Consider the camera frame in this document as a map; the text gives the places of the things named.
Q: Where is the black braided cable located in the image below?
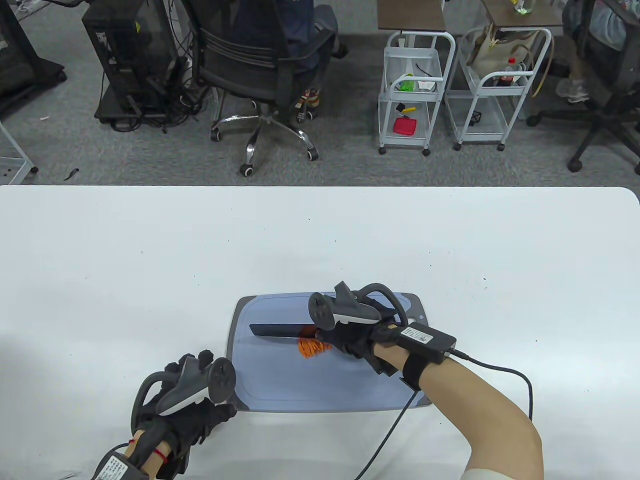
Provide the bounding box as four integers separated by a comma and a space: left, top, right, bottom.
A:
356, 350, 534, 480

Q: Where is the beige bag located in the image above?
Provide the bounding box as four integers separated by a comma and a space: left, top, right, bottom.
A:
470, 25, 531, 78

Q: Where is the tan hose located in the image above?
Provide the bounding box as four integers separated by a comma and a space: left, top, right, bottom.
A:
532, 30, 556, 98

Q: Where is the brown wooden desk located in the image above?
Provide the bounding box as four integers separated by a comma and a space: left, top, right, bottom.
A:
377, 0, 447, 32
482, 0, 565, 27

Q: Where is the black rolling stand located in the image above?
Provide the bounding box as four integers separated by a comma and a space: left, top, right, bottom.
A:
0, 0, 67, 108

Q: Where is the black kitchen knife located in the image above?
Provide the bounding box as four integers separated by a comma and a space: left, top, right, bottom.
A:
249, 323, 321, 342

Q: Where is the person's right hand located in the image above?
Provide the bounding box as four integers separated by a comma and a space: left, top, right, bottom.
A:
315, 317, 401, 377

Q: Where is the blue grey cutting board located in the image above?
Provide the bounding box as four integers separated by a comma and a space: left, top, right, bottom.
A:
227, 293, 430, 414

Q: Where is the grey white right controller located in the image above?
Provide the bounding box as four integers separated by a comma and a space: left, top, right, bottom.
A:
307, 281, 408, 332

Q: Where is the red capped soda bottle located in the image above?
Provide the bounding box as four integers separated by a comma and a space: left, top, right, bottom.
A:
501, 57, 523, 86

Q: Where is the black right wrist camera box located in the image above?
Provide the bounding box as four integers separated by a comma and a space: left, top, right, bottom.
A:
396, 322, 457, 364

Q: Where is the white wire cart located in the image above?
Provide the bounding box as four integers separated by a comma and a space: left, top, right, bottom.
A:
0, 120, 39, 185

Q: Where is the bundle of black cables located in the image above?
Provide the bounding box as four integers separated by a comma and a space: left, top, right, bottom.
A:
112, 30, 221, 133

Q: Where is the person's left forearm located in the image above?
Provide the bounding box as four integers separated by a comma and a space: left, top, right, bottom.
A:
122, 427, 171, 480

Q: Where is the pile of orange plasticine granules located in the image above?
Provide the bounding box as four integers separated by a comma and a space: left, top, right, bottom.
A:
297, 325, 333, 361

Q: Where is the grey white controller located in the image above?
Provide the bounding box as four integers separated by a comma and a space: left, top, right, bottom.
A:
307, 281, 408, 332
131, 354, 237, 416

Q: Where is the black computer tower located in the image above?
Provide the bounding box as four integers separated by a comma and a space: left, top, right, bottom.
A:
81, 0, 182, 123

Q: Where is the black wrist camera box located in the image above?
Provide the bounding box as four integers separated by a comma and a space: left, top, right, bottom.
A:
90, 452, 146, 480
396, 322, 457, 364

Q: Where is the person's left hand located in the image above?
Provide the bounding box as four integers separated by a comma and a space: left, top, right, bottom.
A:
131, 350, 238, 476

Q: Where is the person's right forearm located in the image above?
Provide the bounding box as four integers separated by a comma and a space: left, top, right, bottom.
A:
372, 342, 545, 480

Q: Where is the black wrist strap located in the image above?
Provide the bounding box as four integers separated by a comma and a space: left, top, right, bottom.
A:
400, 356, 431, 392

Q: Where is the white rolling cart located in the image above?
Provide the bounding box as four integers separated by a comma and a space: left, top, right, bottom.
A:
445, 27, 553, 152
377, 31, 457, 157

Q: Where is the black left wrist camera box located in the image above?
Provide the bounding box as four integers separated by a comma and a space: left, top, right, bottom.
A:
90, 452, 146, 480

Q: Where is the grey white left controller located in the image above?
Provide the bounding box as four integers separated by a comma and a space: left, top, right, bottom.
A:
131, 354, 237, 416

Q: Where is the black office chair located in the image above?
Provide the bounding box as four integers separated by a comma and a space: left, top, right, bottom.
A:
192, 0, 336, 177
527, 0, 640, 175

